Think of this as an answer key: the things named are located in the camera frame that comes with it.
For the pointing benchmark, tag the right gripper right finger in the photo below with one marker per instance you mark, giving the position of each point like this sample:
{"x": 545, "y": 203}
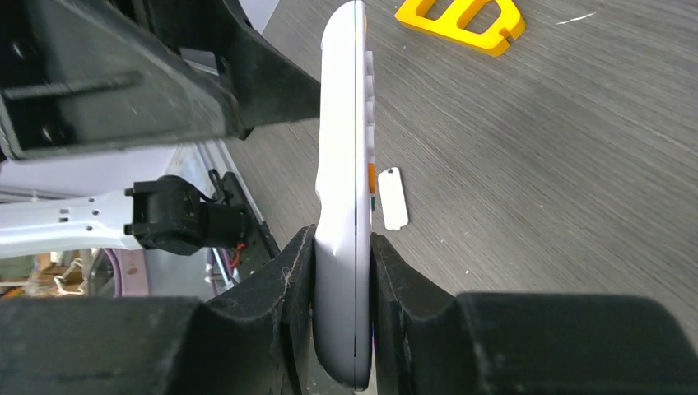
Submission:
{"x": 419, "y": 344}

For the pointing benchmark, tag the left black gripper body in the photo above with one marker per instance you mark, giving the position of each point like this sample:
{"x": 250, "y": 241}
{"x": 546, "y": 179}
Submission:
{"x": 79, "y": 77}

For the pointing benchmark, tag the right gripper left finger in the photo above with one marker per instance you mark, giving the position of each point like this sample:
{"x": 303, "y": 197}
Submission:
{"x": 265, "y": 349}

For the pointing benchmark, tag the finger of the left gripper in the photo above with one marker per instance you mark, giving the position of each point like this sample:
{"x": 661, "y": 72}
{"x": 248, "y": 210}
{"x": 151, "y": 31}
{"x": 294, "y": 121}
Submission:
{"x": 265, "y": 86}

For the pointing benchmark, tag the white remote control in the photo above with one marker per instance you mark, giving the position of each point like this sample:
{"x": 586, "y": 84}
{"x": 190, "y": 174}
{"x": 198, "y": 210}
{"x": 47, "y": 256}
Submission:
{"x": 341, "y": 304}

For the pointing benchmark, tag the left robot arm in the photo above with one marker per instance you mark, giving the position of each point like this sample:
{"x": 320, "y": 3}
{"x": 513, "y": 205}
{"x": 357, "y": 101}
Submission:
{"x": 168, "y": 214}

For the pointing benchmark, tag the white battery cover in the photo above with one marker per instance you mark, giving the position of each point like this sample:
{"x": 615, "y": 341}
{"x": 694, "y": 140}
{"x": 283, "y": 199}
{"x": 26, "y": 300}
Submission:
{"x": 392, "y": 197}

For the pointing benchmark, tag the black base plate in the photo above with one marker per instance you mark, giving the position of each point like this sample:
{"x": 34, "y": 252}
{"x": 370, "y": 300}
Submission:
{"x": 254, "y": 232}

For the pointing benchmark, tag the yellow plastic triangle frame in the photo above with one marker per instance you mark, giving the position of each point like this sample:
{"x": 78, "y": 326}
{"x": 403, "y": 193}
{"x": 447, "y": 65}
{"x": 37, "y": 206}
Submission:
{"x": 452, "y": 23}

